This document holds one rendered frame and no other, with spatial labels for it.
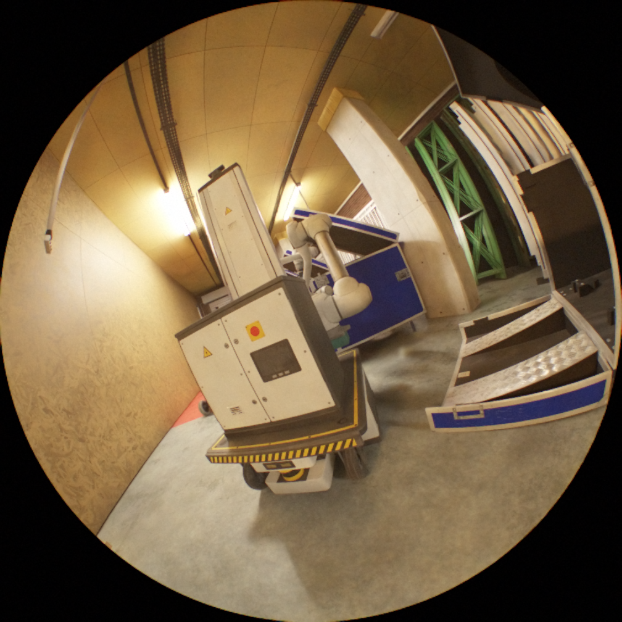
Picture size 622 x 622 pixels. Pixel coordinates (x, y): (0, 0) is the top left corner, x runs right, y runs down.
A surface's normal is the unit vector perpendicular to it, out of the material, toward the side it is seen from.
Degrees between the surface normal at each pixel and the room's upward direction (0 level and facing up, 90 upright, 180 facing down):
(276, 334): 90
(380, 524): 0
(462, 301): 90
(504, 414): 90
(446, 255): 90
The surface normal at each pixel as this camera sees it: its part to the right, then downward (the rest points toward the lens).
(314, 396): -0.18, 0.11
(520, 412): -0.69, 0.32
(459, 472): -0.40, -0.91
